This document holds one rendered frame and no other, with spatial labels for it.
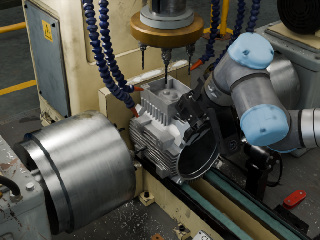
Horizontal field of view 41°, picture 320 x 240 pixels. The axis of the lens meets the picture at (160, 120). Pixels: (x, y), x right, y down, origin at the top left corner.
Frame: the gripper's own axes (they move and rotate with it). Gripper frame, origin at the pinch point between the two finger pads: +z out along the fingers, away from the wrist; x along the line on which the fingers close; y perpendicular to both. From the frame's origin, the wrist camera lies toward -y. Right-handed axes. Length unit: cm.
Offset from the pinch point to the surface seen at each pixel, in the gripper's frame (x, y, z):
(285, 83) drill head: -39.2, 3.2, -0.9
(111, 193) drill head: 22.2, -1.6, 3.2
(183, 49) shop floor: -188, 131, 200
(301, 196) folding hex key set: -33.6, -26.0, 15.9
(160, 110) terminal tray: -1.0, 12.0, 3.8
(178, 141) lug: 1.2, 2.0, 1.3
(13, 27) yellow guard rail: -37, 166, 157
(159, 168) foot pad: 3.9, 0.5, 12.2
